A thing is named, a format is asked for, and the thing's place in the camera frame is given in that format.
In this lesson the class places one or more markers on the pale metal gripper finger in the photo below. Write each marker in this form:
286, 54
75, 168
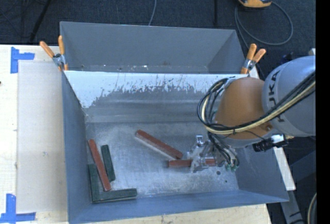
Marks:
197, 146
198, 169

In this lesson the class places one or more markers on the short red-brown block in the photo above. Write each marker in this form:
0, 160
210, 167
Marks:
180, 163

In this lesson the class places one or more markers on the long red-brown flat block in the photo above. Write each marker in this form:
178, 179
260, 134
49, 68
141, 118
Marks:
159, 143

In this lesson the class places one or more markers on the dark green flat block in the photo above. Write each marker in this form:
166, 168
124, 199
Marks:
94, 184
108, 162
118, 194

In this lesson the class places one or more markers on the grey metal bin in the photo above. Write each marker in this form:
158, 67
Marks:
144, 48

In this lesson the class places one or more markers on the black cylinder on white bracket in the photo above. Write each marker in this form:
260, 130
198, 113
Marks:
268, 143

